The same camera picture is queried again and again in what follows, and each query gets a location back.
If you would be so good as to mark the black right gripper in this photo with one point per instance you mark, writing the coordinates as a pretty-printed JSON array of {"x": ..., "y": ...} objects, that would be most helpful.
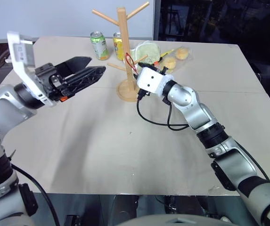
[{"x": 164, "y": 70}]

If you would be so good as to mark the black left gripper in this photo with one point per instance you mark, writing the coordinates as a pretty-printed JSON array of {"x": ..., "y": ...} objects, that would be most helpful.
[{"x": 52, "y": 81}]

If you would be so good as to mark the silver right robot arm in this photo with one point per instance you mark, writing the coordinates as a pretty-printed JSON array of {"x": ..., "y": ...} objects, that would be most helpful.
[{"x": 193, "y": 110}]

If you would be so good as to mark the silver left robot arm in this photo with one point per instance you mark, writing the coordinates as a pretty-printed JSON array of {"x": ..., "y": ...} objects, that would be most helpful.
[{"x": 5, "y": 108}]

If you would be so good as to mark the wooden tree stand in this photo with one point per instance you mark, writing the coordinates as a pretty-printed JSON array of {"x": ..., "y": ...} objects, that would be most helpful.
[{"x": 124, "y": 47}]

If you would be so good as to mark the green drink can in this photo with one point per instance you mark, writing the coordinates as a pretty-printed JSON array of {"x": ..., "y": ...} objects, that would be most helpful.
[{"x": 100, "y": 46}]

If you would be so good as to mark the round yellow bread bun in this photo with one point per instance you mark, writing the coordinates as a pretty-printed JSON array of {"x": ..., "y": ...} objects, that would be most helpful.
[
  {"x": 182, "y": 53},
  {"x": 170, "y": 62}
]

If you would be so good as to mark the yellow pink pen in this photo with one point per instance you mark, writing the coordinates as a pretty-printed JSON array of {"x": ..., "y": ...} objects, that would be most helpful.
[{"x": 166, "y": 53}]

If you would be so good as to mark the yellow drink can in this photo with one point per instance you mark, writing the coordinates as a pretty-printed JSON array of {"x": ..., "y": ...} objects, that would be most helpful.
[{"x": 118, "y": 47}]

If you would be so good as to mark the white partition panel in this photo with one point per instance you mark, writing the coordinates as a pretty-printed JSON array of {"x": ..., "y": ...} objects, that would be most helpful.
[{"x": 54, "y": 18}]

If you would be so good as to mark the dark rounded shape under table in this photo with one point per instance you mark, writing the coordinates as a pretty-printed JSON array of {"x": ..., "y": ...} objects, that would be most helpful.
[{"x": 124, "y": 208}]

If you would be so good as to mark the grey robot torso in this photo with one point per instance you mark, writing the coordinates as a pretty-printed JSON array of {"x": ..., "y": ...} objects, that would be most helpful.
[{"x": 177, "y": 220}]

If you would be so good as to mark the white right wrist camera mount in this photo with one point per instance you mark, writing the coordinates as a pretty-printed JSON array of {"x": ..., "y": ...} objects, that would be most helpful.
[{"x": 152, "y": 81}]

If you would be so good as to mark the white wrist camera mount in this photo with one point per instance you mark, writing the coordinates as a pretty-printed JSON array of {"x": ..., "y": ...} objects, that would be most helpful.
[
  {"x": 21, "y": 55},
  {"x": 152, "y": 81}
]

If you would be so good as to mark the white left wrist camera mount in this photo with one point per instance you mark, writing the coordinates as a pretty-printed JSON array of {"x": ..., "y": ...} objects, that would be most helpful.
[{"x": 21, "y": 55}]

